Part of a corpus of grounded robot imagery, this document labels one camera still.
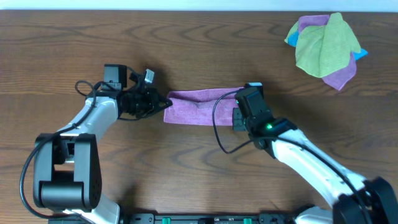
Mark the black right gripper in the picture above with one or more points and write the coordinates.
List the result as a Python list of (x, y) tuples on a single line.
[(237, 124)]

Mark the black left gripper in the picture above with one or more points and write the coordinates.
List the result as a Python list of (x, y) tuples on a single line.
[(149, 101)]

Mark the purple microfiber cloth with tag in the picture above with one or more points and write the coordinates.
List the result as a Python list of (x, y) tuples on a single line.
[(201, 107)]

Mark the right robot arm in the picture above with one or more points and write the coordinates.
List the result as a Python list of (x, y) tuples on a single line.
[(352, 197)]

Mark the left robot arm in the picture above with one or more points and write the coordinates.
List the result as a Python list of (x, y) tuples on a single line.
[(67, 172)]

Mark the blue microfiber cloth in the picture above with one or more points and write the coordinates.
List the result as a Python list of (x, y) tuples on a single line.
[(293, 38)]

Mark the green microfiber cloth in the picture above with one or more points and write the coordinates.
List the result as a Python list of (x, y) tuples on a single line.
[(326, 46)]

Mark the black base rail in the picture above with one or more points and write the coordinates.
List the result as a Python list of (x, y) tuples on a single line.
[(261, 218)]

